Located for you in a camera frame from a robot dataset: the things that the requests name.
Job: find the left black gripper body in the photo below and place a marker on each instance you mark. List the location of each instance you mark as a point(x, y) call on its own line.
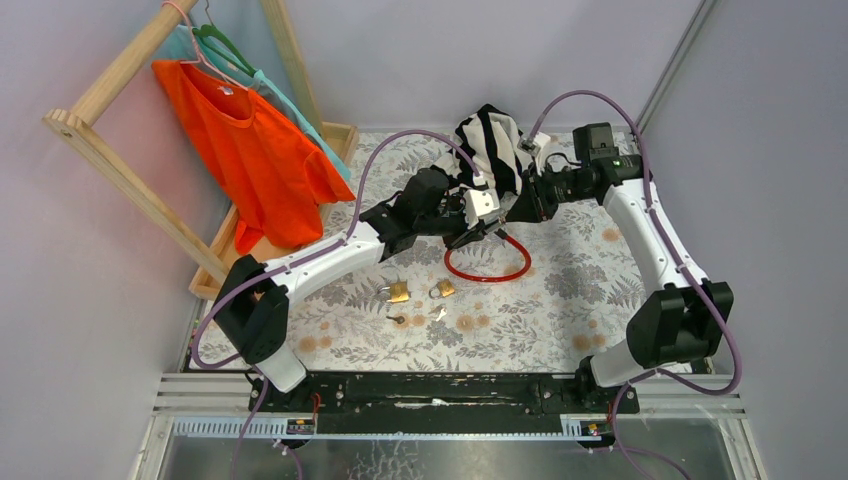
point(456, 229)

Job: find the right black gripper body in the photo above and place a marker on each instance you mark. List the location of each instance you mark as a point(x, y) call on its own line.
point(558, 188)

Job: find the red cable lock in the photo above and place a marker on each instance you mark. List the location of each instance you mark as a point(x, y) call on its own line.
point(494, 279)

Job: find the brass padlock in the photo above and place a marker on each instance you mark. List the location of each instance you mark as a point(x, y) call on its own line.
point(395, 292)
point(442, 289)

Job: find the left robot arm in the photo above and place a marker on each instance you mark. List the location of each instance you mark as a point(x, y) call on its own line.
point(254, 302)

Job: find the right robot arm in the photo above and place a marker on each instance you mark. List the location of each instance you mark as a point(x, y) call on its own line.
point(684, 314)

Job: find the black white striped cloth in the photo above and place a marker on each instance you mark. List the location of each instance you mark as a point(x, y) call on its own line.
point(490, 137)

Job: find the floral tablecloth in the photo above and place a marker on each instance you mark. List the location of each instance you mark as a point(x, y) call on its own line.
point(576, 299)

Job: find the orange t-shirt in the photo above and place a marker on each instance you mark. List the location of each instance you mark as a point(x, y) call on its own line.
point(273, 174)

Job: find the wooden clothes rack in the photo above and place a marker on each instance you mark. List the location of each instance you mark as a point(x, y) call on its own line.
point(75, 127)

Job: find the green hanger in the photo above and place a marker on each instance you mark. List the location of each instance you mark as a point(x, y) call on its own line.
point(216, 41)

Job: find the light blue shirt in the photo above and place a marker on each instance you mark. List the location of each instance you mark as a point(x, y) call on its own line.
point(178, 46)

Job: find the pink hanger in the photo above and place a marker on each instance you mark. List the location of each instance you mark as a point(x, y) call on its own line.
point(200, 57)

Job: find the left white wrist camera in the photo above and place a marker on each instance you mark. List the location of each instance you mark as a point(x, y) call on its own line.
point(482, 204)

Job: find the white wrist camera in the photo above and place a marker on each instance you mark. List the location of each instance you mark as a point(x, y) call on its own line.
point(482, 204)
point(538, 147)

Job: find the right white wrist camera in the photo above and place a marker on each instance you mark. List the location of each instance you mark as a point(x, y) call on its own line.
point(538, 147)

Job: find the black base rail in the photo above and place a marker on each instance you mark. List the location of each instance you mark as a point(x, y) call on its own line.
point(385, 403)

